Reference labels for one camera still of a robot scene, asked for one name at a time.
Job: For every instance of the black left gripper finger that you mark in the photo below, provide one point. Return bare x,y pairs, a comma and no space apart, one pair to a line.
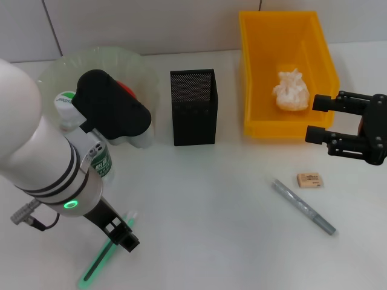
130,241
113,235

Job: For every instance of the black mesh pen holder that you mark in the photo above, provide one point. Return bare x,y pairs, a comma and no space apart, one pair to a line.
196,121

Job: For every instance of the grey pen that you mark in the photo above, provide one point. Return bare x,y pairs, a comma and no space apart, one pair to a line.
302,205

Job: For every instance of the white paper ball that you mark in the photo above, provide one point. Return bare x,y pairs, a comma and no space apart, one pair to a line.
291,93

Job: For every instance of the green utility knife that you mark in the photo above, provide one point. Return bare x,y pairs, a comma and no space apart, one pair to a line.
96,262

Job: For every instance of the yellow plastic bin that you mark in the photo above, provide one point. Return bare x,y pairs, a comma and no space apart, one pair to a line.
263,90

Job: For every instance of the pale green glass fruit plate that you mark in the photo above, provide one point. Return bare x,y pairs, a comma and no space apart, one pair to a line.
127,66

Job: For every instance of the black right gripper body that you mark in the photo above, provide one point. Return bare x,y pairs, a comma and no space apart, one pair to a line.
376,133

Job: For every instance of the orange fruit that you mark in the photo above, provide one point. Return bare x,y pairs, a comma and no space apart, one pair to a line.
127,89

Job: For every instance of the clear green-label water bottle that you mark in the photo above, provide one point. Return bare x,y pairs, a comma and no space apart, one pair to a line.
65,105

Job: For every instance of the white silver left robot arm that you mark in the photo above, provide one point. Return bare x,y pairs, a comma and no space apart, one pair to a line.
45,157

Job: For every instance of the beige eraser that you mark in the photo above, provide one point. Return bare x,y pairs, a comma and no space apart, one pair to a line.
308,180

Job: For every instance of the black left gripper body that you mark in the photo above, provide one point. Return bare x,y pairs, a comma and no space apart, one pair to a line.
102,216

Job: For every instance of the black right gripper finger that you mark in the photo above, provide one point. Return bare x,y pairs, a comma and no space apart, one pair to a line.
322,102
316,134

